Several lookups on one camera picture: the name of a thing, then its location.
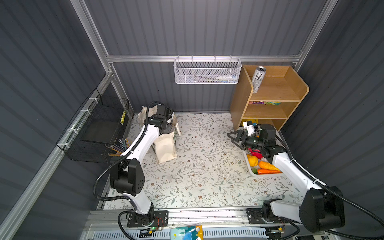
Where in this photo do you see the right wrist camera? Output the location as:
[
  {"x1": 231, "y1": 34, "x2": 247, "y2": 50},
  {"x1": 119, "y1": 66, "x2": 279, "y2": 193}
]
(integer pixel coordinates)
[{"x1": 243, "y1": 122, "x2": 260, "y2": 137}]

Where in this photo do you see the cream canvas tote bag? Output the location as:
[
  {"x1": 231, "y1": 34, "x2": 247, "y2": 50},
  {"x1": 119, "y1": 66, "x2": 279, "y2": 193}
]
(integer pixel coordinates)
[{"x1": 152, "y1": 113, "x2": 182, "y2": 164}]

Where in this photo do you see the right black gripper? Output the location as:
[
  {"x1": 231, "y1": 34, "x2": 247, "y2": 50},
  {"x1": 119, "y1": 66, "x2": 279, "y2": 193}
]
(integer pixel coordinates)
[{"x1": 227, "y1": 130, "x2": 264, "y2": 151}]

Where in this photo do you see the orange carrot toy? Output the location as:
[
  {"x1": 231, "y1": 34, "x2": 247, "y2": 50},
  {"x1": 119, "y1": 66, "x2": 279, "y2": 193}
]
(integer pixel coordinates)
[{"x1": 257, "y1": 169, "x2": 282, "y2": 175}]

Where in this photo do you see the yellow bell pepper toy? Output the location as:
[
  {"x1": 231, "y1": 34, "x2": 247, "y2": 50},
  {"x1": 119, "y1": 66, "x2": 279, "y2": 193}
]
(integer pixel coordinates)
[{"x1": 247, "y1": 155, "x2": 259, "y2": 168}]

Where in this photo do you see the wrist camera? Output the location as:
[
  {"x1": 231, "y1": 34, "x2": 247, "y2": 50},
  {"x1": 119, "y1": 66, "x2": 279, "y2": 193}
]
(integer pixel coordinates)
[
  {"x1": 243, "y1": 122, "x2": 260, "y2": 137},
  {"x1": 156, "y1": 105, "x2": 168, "y2": 118}
]

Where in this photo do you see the pink dragon fruit toy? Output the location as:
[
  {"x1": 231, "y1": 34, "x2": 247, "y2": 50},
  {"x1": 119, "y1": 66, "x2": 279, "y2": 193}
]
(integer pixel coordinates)
[{"x1": 248, "y1": 148, "x2": 263, "y2": 160}]

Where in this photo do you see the white wire wall basket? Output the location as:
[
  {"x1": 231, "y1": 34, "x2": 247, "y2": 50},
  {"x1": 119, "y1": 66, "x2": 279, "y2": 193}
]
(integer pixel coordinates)
[{"x1": 173, "y1": 57, "x2": 242, "y2": 85}]

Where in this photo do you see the black wire wall basket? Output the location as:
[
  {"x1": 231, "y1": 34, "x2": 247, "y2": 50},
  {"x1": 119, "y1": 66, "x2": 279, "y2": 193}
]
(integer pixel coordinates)
[{"x1": 57, "y1": 90, "x2": 132, "y2": 164}]

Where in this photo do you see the left silver drink can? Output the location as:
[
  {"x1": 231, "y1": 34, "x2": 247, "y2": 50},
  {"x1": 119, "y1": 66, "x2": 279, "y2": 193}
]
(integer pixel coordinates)
[{"x1": 252, "y1": 66, "x2": 267, "y2": 94}]

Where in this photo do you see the floral table mat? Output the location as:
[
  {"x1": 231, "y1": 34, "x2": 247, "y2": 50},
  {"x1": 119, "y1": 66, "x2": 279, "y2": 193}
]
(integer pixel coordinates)
[{"x1": 142, "y1": 113, "x2": 303, "y2": 209}]

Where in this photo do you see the white plastic fruit basket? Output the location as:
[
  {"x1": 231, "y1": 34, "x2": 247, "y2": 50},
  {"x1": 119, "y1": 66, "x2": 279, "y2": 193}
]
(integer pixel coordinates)
[{"x1": 238, "y1": 125, "x2": 289, "y2": 178}]

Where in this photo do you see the yellow corn toy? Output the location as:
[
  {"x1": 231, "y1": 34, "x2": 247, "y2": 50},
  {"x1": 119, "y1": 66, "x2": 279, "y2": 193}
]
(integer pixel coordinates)
[{"x1": 259, "y1": 161, "x2": 280, "y2": 172}]

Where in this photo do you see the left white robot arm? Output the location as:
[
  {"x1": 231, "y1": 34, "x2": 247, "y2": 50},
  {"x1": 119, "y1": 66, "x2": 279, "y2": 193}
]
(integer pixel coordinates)
[{"x1": 93, "y1": 102, "x2": 174, "y2": 224}]

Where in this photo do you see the teal printed booklet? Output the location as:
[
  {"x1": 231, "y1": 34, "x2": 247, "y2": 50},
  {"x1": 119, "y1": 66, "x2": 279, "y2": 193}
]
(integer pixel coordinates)
[{"x1": 170, "y1": 225, "x2": 204, "y2": 240}]

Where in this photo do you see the colourful fruit candy bag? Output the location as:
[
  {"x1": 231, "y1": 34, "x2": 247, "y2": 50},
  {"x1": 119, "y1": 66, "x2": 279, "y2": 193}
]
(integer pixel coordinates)
[{"x1": 249, "y1": 101, "x2": 281, "y2": 106}]

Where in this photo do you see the wooden shelf unit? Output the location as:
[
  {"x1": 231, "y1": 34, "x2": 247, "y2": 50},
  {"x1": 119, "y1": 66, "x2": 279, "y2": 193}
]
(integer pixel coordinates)
[{"x1": 230, "y1": 65, "x2": 310, "y2": 131}]

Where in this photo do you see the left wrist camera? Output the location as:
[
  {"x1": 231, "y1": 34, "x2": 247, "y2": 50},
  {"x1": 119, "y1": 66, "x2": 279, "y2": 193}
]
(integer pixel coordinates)
[{"x1": 156, "y1": 105, "x2": 168, "y2": 118}]

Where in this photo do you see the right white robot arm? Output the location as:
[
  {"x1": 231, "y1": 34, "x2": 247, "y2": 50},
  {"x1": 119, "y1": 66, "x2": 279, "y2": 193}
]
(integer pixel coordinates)
[{"x1": 227, "y1": 124, "x2": 384, "y2": 240}]

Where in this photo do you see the yellow snack packet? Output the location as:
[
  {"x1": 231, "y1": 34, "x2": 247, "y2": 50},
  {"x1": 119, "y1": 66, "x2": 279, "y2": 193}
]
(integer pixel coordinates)
[{"x1": 242, "y1": 119, "x2": 259, "y2": 124}]

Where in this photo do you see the cup of coloured pencils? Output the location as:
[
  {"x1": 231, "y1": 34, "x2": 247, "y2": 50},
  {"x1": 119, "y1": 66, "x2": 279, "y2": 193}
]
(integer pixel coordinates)
[{"x1": 107, "y1": 139, "x2": 131, "y2": 157}]

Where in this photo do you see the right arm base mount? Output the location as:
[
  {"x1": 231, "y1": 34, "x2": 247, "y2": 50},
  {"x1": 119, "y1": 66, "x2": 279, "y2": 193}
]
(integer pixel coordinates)
[{"x1": 246, "y1": 208, "x2": 286, "y2": 225}]

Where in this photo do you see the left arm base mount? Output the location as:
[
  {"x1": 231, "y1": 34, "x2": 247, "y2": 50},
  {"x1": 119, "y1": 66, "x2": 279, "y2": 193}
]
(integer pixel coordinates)
[{"x1": 127, "y1": 211, "x2": 169, "y2": 228}]

